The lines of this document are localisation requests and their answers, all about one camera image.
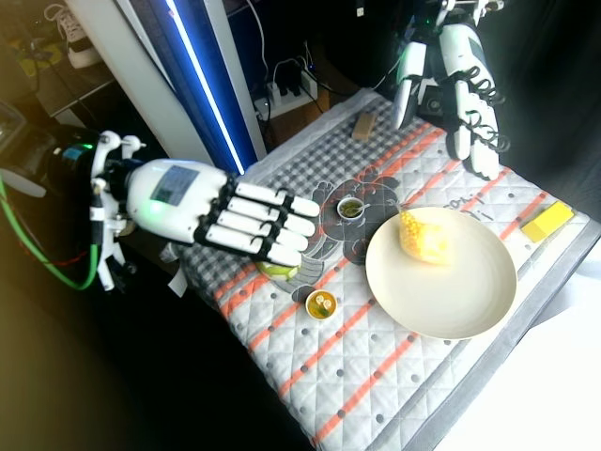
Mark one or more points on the white quilt tag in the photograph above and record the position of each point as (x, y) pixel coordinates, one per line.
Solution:
(177, 284)

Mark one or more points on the small yellow bowl lemon slices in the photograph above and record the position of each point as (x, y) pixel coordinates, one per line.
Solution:
(320, 305)

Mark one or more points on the small cup of green tea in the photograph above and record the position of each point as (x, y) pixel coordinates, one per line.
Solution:
(349, 209)

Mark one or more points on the cream round plate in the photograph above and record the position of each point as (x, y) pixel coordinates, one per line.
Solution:
(436, 300)

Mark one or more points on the white post with blue light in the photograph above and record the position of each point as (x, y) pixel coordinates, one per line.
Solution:
(136, 75)

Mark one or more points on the green round object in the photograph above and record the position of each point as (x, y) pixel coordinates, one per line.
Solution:
(277, 275)

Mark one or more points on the white shoe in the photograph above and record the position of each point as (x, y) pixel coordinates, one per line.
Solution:
(75, 42)

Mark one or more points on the brown block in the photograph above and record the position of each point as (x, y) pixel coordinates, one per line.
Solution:
(365, 126)

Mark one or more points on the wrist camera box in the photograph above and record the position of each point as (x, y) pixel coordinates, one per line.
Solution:
(432, 104)

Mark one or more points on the yellow corn bag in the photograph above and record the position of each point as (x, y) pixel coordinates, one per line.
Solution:
(422, 239)

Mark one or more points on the grey quilt with bear print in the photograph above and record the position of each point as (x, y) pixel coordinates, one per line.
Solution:
(375, 376)

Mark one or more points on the white power strip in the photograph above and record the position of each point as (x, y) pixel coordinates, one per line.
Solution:
(288, 101)

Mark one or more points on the yellow block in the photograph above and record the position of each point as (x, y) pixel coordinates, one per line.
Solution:
(547, 222)

